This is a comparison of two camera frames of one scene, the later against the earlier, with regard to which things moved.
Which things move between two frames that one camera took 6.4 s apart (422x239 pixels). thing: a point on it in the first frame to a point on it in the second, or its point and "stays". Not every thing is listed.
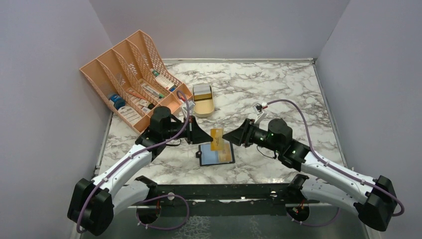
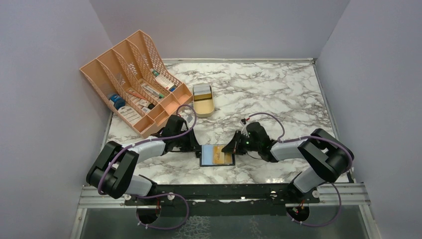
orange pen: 136,95 stays
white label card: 130,113 stays
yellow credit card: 217,144 to 218,156
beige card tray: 203,108 stays
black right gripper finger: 243,135 to 234,146
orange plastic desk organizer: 133,80 stays
